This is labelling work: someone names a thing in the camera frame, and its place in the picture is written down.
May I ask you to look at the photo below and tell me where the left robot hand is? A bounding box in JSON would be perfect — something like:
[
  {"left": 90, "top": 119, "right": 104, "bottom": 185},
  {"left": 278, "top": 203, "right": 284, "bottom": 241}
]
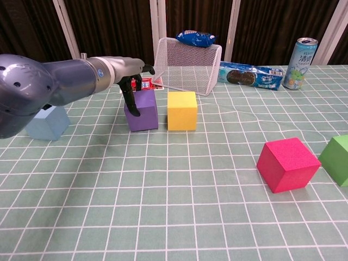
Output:
[{"left": 110, "top": 56, "right": 156, "bottom": 117}]

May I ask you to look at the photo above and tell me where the purple foam cube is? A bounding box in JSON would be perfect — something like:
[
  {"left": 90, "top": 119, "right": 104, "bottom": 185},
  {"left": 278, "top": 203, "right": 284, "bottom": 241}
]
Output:
[{"left": 123, "top": 89, "right": 159, "bottom": 133}]

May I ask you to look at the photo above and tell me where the yellow foam cube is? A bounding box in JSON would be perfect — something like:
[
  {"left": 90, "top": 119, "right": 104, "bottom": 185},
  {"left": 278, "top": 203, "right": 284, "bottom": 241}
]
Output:
[{"left": 166, "top": 91, "right": 198, "bottom": 132}]

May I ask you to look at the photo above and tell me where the magenta foam cube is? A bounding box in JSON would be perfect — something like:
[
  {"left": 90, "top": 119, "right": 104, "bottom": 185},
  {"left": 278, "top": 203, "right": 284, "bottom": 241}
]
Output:
[{"left": 256, "top": 137, "right": 322, "bottom": 194}]

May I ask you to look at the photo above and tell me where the green foam cube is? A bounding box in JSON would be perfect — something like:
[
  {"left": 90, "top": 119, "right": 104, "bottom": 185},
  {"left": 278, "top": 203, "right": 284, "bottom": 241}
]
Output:
[{"left": 318, "top": 134, "right": 348, "bottom": 188}]

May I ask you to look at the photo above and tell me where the red and white card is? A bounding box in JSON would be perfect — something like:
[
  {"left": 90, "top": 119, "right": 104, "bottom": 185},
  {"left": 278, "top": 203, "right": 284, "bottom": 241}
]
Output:
[{"left": 119, "top": 77, "right": 165, "bottom": 94}]

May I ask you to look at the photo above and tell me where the small blue cookie packet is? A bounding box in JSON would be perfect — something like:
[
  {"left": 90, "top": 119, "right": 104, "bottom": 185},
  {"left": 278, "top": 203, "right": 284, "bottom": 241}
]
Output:
[{"left": 175, "top": 30, "right": 217, "bottom": 48}]

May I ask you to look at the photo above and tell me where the light blue foam cube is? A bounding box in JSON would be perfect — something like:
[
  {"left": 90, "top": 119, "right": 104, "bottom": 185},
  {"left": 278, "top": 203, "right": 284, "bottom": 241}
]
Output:
[{"left": 24, "top": 105, "right": 71, "bottom": 141}]

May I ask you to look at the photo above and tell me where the long blue cookie package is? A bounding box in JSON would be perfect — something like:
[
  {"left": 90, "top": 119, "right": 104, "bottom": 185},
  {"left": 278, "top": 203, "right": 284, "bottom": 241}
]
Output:
[{"left": 217, "top": 61, "right": 285, "bottom": 91}]

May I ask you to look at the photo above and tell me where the green checked tablecloth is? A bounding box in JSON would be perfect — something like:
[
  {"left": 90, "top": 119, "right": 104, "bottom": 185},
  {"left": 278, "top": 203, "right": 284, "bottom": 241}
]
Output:
[{"left": 0, "top": 64, "right": 348, "bottom": 261}]

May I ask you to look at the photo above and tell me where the light blue drink can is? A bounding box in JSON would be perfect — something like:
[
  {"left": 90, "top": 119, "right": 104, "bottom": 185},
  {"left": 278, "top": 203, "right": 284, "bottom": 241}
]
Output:
[{"left": 282, "top": 37, "right": 319, "bottom": 91}]

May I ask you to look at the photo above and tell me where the white frame post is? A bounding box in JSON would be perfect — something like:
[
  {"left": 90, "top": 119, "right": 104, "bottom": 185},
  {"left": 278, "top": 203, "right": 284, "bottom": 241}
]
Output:
[
  {"left": 52, "top": 0, "right": 82, "bottom": 59},
  {"left": 224, "top": 0, "right": 241, "bottom": 63},
  {"left": 149, "top": 0, "right": 167, "bottom": 67},
  {"left": 320, "top": 0, "right": 348, "bottom": 65}
]

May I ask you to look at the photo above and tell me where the white wire mesh basket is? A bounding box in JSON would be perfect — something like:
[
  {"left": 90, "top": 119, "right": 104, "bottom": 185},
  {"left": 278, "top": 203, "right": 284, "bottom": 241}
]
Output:
[{"left": 151, "top": 37, "right": 223, "bottom": 97}]

